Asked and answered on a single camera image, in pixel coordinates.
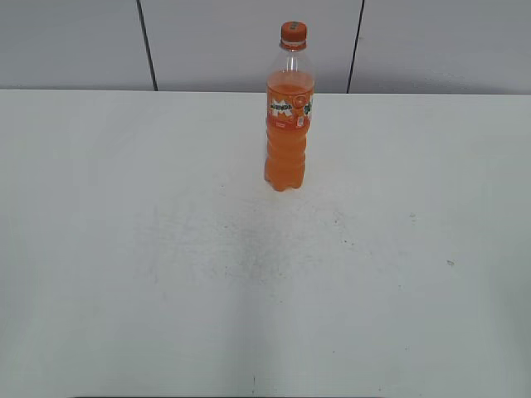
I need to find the orange soda plastic bottle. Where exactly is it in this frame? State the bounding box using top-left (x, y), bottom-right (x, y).
top-left (265, 40), bottom-right (315, 192)

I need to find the orange bottle cap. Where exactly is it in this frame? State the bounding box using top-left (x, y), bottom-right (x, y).
top-left (280, 21), bottom-right (308, 45)

